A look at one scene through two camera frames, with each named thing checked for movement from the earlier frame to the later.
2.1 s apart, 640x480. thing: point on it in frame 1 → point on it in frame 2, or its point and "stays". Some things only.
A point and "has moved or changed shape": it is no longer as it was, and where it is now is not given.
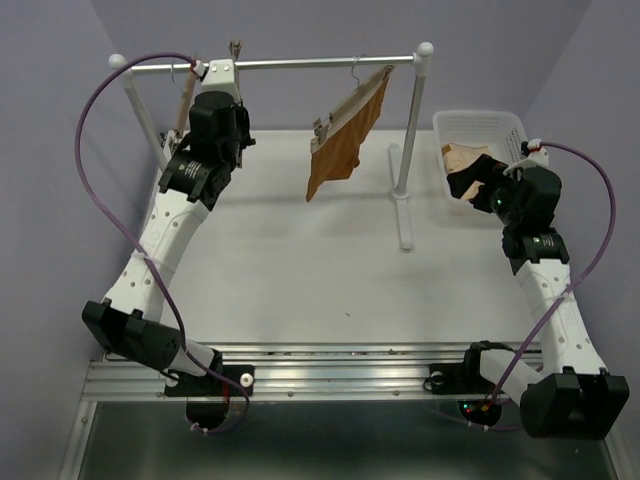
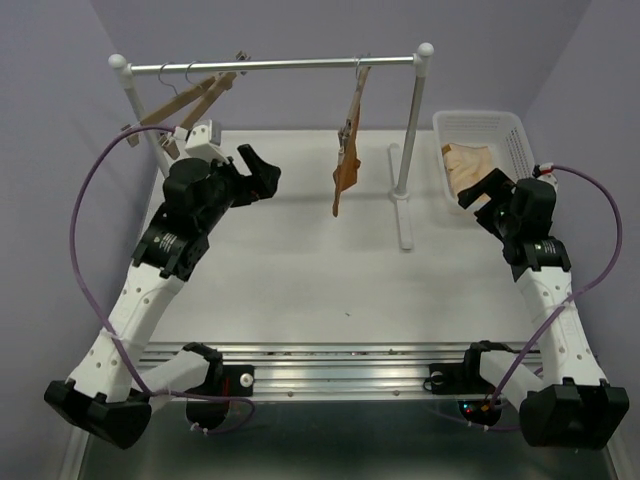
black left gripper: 240,116 → 264,175
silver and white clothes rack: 401,191 stays
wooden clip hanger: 187,100 → 131,131
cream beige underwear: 457,157 stays
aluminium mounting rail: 300,371 stays
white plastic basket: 501,132 stays
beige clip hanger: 236,50 has moved or changed shape
